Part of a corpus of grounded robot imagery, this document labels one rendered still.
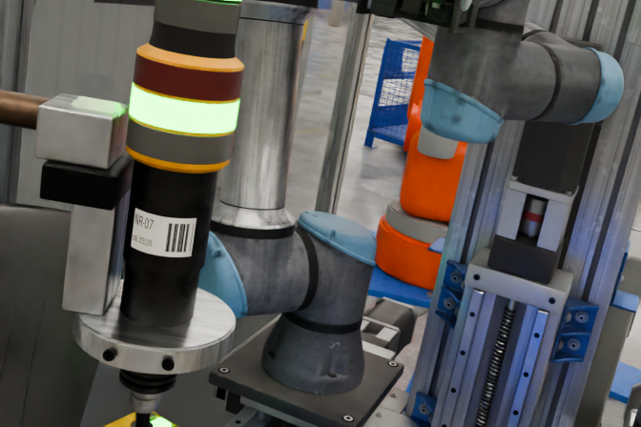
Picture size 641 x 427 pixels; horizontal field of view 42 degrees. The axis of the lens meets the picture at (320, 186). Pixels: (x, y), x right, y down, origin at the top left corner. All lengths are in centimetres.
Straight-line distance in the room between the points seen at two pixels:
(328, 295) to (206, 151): 82
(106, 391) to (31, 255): 102
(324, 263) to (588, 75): 45
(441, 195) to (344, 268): 319
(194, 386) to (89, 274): 136
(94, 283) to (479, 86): 46
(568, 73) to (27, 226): 51
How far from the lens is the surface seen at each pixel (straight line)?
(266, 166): 105
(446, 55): 75
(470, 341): 121
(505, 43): 75
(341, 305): 116
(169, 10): 33
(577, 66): 83
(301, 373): 118
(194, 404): 175
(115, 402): 156
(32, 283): 52
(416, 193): 431
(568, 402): 132
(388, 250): 445
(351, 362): 120
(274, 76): 104
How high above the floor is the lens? 163
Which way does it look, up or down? 16 degrees down
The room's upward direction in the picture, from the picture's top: 10 degrees clockwise
